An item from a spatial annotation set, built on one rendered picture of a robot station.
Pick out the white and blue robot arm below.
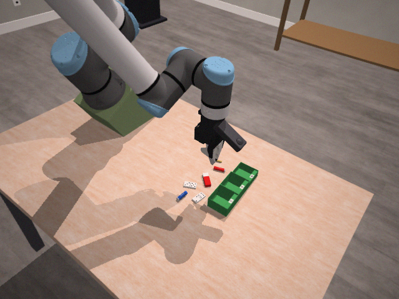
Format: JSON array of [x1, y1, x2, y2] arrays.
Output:
[[44, 0, 234, 120]]

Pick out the red and white eraser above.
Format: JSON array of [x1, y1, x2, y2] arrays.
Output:
[[203, 173, 211, 187]]

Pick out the green three-compartment bin rack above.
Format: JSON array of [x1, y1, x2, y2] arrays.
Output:
[[207, 162, 259, 217]]

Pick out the blue battery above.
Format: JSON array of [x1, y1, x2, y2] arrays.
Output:
[[176, 191, 187, 201]]

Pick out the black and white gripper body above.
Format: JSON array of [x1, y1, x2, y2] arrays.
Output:
[[194, 109, 225, 147]]

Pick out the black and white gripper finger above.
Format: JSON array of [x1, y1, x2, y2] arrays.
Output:
[[201, 140, 217, 165], [215, 140, 224, 161]]

